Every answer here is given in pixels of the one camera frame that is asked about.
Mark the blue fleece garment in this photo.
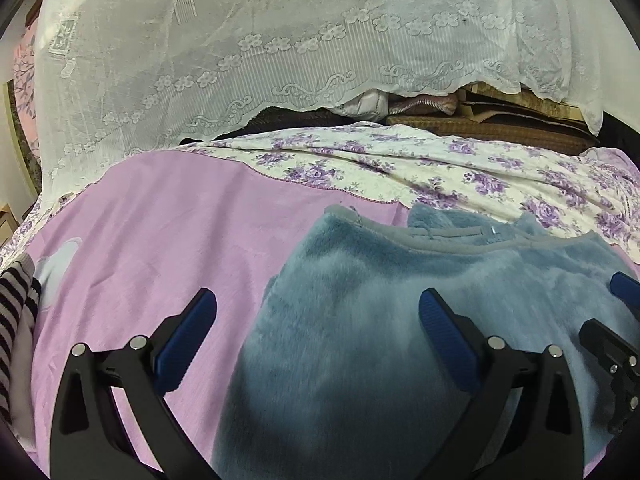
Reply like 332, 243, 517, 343
212, 205, 639, 479

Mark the purple floral bed sheet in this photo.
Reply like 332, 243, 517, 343
1, 123, 639, 262

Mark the black white striped garment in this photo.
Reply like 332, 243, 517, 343
1, 252, 41, 434

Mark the pink bed blanket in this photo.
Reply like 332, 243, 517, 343
28, 151, 408, 468

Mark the brown woven bamboo mat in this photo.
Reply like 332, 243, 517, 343
385, 84, 600, 155

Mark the white lace cover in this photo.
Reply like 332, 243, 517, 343
35, 0, 603, 204

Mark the pink floral cloth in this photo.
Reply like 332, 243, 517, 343
12, 23, 41, 191

